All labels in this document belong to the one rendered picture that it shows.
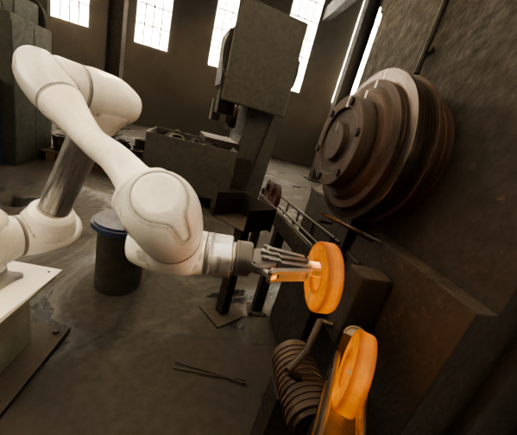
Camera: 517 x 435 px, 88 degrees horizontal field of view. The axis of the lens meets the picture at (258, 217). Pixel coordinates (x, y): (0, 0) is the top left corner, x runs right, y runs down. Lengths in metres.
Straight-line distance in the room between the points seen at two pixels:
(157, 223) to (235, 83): 3.11
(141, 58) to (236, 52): 7.98
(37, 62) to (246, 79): 2.75
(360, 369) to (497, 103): 0.66
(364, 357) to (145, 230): 0.42
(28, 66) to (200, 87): 10.09
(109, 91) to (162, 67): 10.14
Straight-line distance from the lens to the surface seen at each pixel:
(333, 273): 0.55
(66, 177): 1.10
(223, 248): 0.53
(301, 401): 0.79
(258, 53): 3.50
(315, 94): 11.52
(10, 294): 1.27
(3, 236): 1.21
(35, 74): 0.85
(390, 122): 0.81
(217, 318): 1.68
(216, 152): 3.21
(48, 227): 1.22
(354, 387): 0.56
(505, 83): 0.88
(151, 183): 0.37
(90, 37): 11.70
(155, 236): 0.37
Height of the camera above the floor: 1.10
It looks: 19 degrees down
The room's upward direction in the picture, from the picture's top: 15 degrees clockwise
